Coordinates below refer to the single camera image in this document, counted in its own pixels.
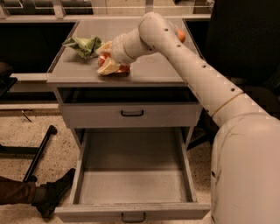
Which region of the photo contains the black metal floor stand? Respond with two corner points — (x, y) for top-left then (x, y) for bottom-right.
(0, 125), (57, 183)

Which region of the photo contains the black shoe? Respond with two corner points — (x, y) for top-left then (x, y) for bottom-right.
(31, 168), (75, 219)

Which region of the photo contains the black lower drawer handle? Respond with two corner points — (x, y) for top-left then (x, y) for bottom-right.
(121, 213), (146, 224)

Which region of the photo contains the closed grey drawer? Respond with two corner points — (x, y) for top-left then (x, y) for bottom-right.
(59, 102), (202, 129)

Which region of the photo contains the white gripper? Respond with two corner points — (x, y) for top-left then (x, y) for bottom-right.
(96, 29), (144, 75)

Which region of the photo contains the brown trouser leg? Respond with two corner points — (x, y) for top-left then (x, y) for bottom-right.
(0, 176), (36, 205)

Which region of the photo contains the open grey drawer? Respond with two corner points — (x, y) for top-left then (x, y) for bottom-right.
(55, 128), (210, 222)

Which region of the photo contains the grey drawer cabinet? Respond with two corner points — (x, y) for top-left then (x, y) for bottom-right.
(46, 17), (214, 147)

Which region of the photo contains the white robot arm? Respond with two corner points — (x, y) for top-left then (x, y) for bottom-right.
(98, 12), (280, 224)

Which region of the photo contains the orange fruit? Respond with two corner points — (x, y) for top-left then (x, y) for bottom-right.
(177, 29), (186, 43)

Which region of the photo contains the black office chair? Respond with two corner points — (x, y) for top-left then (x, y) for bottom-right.
(186, 0), (280, 151)

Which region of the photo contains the green chip bag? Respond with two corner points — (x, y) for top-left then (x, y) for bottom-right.
(62, 37), (102, 60)

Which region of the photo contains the red coke can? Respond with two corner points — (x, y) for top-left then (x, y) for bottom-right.
(98, 53), (130, 74)

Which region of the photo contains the black drawer handle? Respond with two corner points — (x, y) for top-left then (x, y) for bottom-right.
(121, 213), (146, 224)
(121, 110), (144, 117)

